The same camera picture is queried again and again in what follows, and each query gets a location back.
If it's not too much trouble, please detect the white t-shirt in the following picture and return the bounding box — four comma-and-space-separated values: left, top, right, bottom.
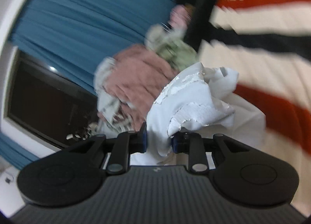
130, 63, 266, 165

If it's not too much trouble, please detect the cream white garment pile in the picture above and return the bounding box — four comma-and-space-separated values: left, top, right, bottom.
93, 57, 136, 138

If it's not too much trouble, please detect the pink fluffy blanket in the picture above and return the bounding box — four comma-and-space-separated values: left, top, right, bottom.
104, 44, 178, 130

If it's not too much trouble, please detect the small pink garment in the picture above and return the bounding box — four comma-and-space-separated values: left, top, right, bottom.
168, 4, 194, 30

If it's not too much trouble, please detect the striped red black cream blanket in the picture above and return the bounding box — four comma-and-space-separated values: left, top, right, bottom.
201, 0, 310, 211

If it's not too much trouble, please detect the blue curtain right side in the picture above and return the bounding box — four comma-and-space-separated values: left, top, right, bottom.
1, 0, 175, 169

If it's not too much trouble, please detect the black armchair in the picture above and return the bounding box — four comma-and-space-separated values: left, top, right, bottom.
175, 0, 222, 54

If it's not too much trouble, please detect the dark window with frame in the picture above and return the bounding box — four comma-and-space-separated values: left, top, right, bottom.
6, 51, 98, 149

